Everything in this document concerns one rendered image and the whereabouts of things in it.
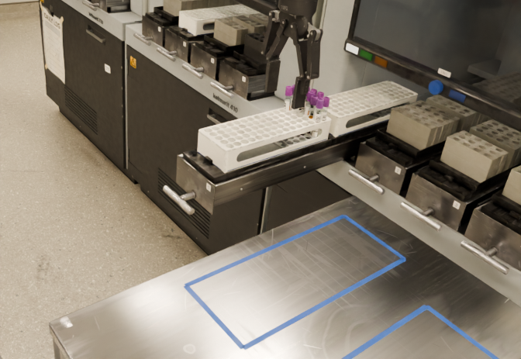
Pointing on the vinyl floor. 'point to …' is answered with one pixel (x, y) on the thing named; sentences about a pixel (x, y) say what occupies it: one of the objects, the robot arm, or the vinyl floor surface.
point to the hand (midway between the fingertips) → (285, 88)
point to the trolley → (304, 301)
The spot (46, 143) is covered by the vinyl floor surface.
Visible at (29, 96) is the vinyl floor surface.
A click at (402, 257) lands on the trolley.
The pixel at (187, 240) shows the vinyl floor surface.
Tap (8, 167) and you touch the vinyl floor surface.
